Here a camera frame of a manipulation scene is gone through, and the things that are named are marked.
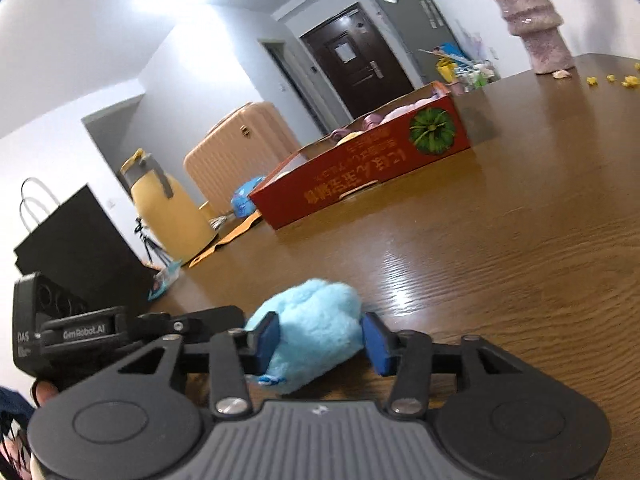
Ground lilac fluffy plush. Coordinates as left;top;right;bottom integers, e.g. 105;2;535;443
381;96;438;124

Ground grey textured vase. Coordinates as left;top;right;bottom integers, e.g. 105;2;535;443
495;0;575;75

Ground yellow white plush toy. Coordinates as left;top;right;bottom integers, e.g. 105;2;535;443
336;131;363;146

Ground clear snack packet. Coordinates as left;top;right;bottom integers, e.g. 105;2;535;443
148;260;182;301

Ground black paper bag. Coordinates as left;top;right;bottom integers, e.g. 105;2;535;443
14;185;154;316

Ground person's hand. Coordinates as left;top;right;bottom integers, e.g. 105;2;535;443
1;379;58;479

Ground clutter pile by fridge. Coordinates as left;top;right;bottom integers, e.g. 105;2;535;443
419;42;501;94

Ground yellow petal crumbs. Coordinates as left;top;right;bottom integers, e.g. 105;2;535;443
584;61;639;89

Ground peach ribbed suitcase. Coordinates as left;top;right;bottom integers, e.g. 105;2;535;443
183;102;300;214

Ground grey refrigerator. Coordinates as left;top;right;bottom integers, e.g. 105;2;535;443
373;0;459;82

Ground dark entrance door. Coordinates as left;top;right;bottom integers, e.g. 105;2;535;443
302;3;414;118

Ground blue tissue pack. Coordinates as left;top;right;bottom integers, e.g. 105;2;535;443
230;176;265;219

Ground yellow thermos jug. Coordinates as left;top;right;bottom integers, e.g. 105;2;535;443
120;148;216;263

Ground light blue plush toy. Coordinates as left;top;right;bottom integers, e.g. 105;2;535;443
245;278;363;394

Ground red cardboard box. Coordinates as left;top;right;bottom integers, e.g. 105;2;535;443
250;81;471;229

